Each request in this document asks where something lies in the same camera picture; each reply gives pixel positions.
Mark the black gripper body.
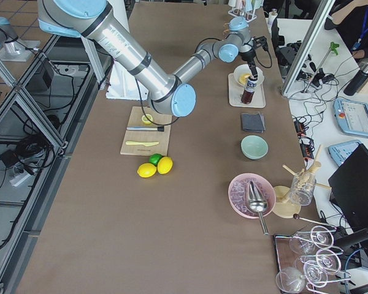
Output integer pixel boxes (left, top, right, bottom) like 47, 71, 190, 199
240, 49, 258, 75

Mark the tea bottle white cap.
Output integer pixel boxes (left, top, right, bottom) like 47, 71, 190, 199
241, 79, 258, 104

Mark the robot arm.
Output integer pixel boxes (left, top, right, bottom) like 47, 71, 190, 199
37, 1, 251, 117
0, 17, 40, 62

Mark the cream rectangular tray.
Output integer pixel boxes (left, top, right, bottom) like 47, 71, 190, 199
228, 70, 266, 108

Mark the dark glass tray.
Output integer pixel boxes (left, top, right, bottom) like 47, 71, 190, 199
274, 235, 337, 293

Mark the glazed donut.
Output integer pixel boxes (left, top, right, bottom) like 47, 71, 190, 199
238, 73, 252, 86

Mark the white round plate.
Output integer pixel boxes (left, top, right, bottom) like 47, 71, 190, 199
233, 64, 264, 88

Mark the grey folded cloth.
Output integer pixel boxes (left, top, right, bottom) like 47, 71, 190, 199
240, 113, 266, 133

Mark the green bowl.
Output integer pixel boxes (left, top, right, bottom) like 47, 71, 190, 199
240, 135, 269, 160

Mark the black thermos bottle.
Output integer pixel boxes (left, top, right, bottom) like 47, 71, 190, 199
343, 62, 368, 96

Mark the blue teach pendant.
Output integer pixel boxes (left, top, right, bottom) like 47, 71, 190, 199
333, 98, 368, 138
328, 140, 362, 167

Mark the half lemon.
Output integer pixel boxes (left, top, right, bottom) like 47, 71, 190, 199
141, 113, 154, 125

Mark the seated person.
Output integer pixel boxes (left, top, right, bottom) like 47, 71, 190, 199
324, 0, 368, 60

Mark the pink bowl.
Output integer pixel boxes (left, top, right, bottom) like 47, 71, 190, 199
228, 173, 276, 219

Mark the wooden cutting board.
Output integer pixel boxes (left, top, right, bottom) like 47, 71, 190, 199
120, 106, 171, 156

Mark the yellow lemon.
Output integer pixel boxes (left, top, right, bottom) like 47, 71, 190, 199
157, 156, 173, 175
137, 162, 157, 178

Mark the yellow plastic knife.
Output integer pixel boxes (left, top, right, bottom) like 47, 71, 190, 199
125, 141, 159, 146

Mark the green lime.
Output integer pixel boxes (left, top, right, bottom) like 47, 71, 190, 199
148, 153, 163, 166

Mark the metal ice scoop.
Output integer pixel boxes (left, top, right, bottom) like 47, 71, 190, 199
245, 181, 269, 235

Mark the wooden mug tree stand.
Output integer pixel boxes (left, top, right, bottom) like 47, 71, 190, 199
272, 145, 331, 218

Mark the black monitor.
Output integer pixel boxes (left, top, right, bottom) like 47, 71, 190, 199
328, 144, 368, 230

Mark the wine glass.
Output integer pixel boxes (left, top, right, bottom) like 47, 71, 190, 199
275, 266, 305, 293
303, 260, 328, 288
294, 249, 342, 274
289, 225, 334, 255

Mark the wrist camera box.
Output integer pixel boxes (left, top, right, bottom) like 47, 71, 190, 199
252, 36, 269, 51

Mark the copper wire bottle rack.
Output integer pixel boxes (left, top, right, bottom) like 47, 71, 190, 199
223, 23, 230, 37

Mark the white wire cup rack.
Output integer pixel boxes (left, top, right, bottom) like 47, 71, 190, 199
228, 0, 263, 22

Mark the aluminium frame post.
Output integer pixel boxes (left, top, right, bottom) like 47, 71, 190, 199
281, 0, 335, 98

